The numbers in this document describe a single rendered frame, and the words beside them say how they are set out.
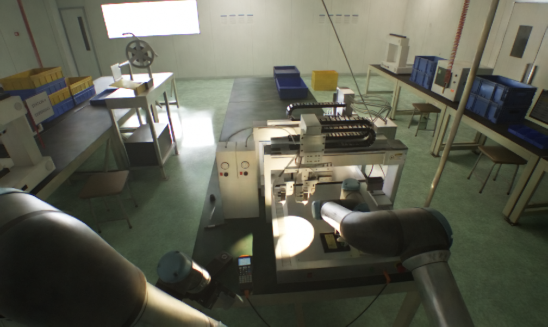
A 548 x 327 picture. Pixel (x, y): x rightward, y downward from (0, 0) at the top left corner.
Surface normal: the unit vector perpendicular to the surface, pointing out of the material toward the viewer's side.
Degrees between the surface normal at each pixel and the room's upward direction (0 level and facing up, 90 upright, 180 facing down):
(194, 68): 90
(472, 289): 0
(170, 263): 25
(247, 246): 0
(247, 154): 90
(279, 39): 90
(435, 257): 67
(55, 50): 90
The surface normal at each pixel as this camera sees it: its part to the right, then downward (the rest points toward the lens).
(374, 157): 0.07, 0.49
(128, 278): 0.91, -0.42
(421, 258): -0.37, 0.21
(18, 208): 0.10, -0.96
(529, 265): -0.01, -0.87
